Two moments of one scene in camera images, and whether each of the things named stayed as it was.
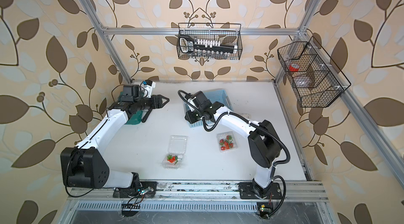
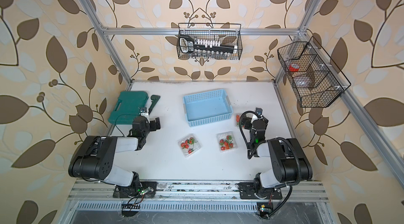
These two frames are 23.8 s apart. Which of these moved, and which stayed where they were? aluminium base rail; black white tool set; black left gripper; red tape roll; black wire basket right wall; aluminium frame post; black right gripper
Moved: black right gripper; black left gripper
Stayed: aluminium frame post; red tape roll; black white tool set; aluminium base rail; black wire basket right wall
